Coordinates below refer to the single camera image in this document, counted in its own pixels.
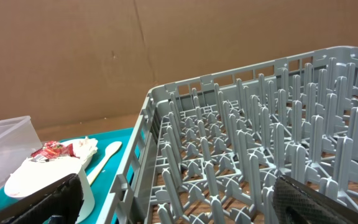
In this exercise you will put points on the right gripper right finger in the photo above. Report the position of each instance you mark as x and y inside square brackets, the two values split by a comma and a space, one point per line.
[295, 202]

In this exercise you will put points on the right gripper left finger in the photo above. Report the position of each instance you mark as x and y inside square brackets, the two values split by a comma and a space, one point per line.
[59, 202]

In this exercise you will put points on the grey dishwasher rack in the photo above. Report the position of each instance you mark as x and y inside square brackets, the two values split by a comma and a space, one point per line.
[210, 148]

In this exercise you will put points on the white paper cup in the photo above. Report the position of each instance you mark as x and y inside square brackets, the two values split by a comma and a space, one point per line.
[32, 176]

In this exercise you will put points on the red snack wrapper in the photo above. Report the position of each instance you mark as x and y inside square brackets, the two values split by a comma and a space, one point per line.
[52, 150]

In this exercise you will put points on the crumpled white napkin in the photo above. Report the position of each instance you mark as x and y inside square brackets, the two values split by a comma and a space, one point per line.
[87, 149]

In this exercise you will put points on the yellow plastic spoon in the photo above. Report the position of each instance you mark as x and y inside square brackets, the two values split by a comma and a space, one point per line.
[110, 150]

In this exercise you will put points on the clear plastic bin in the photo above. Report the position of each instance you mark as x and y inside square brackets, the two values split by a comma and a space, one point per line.
[18, 140]

